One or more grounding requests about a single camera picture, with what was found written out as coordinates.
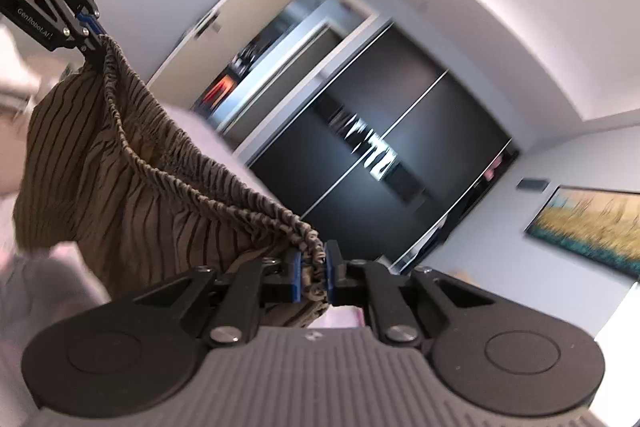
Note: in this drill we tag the orange plastic stool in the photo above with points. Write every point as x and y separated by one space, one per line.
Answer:
221 89

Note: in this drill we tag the black sliding-door wardrobe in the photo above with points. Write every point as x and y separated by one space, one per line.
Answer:
380 147

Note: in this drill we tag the white room door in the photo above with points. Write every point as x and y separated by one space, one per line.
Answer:
240 22

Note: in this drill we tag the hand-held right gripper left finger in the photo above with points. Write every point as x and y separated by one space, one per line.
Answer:
297 276

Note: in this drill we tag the yellow teal wall painting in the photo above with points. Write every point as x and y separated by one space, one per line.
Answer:
585 227

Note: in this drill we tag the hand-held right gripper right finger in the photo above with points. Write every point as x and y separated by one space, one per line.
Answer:
330 268

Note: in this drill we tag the dark wall switch panel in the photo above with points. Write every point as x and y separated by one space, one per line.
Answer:
532 184

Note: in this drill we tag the brown striped shorts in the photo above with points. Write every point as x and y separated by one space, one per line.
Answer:
125 187

